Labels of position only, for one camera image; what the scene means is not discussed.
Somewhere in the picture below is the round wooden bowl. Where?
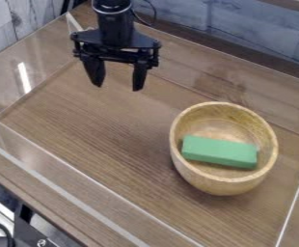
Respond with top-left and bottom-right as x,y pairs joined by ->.
169,101 -> 279,196

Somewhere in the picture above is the green rectangular stick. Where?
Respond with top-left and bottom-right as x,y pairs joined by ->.
182,135 -> 258,169

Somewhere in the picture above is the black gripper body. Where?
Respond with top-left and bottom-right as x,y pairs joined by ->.
71,11 -> 162,68

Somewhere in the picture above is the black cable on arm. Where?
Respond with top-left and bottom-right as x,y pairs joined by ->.
131,0 -> 159,27

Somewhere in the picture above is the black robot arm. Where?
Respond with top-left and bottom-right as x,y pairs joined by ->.
70,0 -> 162,92

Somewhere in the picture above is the clear acrylic tray wall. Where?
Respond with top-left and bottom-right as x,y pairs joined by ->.
0,122 -> 202,247

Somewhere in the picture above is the clear acrylic corner bracket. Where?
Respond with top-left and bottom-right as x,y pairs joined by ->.
65,12 -> 86,34

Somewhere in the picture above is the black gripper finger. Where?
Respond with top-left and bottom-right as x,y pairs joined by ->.
83,57 -> 106,87
133,61 -> 149,92

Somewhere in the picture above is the black table frame bracket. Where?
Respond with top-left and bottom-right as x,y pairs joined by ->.
14,204 -> 59,247

